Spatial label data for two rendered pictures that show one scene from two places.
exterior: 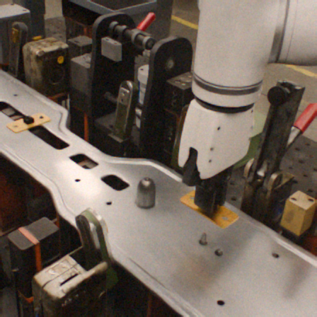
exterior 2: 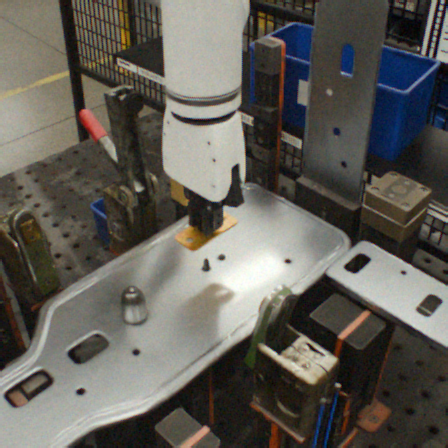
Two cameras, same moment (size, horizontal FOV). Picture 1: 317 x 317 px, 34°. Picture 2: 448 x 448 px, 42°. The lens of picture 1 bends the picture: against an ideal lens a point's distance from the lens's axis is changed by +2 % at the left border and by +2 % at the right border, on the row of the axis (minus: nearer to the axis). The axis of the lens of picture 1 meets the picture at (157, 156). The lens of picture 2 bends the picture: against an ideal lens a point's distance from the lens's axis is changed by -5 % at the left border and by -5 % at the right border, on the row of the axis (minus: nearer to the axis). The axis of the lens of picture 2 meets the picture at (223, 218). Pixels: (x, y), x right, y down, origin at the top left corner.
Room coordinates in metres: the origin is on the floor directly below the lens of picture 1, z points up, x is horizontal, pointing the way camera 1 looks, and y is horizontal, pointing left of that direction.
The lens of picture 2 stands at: (0.53, 0.52, 1.57)
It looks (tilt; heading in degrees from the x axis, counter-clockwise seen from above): 38 degrees down; 272
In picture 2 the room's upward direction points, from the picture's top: straight up
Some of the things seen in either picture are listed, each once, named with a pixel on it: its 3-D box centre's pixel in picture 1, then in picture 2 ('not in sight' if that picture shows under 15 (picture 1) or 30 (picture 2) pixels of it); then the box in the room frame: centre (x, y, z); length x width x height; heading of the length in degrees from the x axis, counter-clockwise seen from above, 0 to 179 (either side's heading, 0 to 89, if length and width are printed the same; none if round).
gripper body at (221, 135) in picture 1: (219, 128); (204, 141); (0.57, -0.08, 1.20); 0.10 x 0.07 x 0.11; 138
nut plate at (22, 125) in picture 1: (28, 120); not in sight; (0.89, 0.26, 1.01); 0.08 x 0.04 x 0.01; 137
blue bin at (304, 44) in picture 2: not in sight; (340, 85); (0.35, -0.46, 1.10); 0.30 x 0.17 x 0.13; 145
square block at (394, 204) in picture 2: not in sight; (380, 276); (0.29, -0.19, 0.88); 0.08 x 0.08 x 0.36; 47
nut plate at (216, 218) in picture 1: (209, 205); (206, 226); (0.57, -0.08, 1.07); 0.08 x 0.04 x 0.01; 48
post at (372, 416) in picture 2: not in sight; (370, 353); (0.32, -0.06, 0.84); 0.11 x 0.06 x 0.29; 137
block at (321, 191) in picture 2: not in sight; (320, 259); (0.39, -0.27, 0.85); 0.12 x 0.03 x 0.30; 137
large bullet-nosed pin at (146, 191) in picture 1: (146, 194); (134, 306); (0.66, 0.01, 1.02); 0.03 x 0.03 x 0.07
